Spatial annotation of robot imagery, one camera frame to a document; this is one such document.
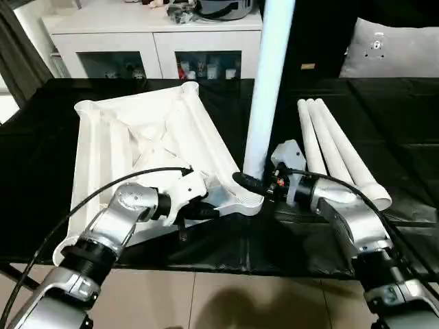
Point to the white plastic table top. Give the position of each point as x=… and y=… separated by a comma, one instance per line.
x=113, y=144

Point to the small red bottle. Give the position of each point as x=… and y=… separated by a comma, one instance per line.
x=182, y=70

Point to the grey round appliance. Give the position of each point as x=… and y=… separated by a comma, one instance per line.
x=223, y=8

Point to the grey printed cushion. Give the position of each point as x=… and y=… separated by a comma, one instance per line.
x=411, y=58

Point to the white plastic table leg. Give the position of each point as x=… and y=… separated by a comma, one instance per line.
x=310, y=144
x=267, y=85
x=347, y=147
x=328, y=144

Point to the white cabinet with glass doors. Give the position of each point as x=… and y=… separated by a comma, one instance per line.
x=154, y=44

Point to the black metal frame leg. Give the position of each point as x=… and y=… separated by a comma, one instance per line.
x=13, y=277

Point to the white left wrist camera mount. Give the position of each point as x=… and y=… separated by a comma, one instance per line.
x=188, y=192

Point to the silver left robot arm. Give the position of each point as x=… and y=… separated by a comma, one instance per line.
x=133, y=198

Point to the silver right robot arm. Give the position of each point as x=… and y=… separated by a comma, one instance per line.
x=346, y=219

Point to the black tangled item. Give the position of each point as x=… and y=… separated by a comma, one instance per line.
x=181, y=15

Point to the black work mat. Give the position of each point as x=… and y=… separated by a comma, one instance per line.
x=394, y=137

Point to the black box with gold label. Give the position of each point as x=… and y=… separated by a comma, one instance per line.
x=319, y=34

